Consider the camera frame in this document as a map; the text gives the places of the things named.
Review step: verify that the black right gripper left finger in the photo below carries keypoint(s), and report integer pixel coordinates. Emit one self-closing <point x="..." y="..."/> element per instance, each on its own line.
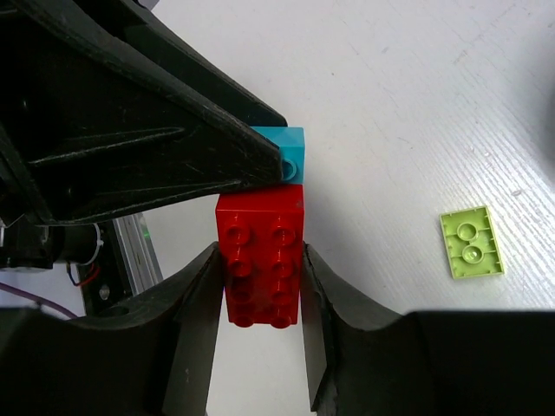
<point x="151" y="354"/>

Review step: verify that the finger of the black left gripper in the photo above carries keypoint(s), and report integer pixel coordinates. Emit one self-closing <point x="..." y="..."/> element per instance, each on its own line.
<point x="126" y="36"/>

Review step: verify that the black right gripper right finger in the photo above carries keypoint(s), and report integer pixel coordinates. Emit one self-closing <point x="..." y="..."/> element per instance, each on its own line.
<point x="365" y="359"/>

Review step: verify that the aluminium table frame rail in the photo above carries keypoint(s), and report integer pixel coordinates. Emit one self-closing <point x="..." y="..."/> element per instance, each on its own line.
<point x="126" y="264"/>

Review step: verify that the red lego brick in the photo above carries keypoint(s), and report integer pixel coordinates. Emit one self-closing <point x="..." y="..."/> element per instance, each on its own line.
<point x="260" y="237"/>

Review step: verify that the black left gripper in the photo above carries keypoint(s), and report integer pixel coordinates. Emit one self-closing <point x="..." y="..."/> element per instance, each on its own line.
<point x="78" y="146"/>

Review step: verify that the teal lego brick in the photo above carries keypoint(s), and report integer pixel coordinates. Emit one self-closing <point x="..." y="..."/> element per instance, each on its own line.
<point x="291" y="143"/>

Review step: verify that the light green upturned lego brick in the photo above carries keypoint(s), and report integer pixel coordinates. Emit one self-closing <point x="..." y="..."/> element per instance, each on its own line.
<point x="470" y="242"/>

